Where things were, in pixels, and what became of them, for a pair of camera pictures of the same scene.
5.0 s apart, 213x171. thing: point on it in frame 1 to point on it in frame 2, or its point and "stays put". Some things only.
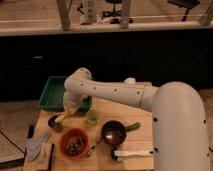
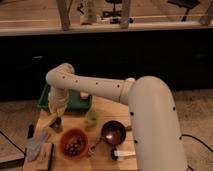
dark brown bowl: (113, 132) stays put
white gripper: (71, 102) to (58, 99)
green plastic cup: (92, 117) stays put
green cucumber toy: (133, 126) stays put
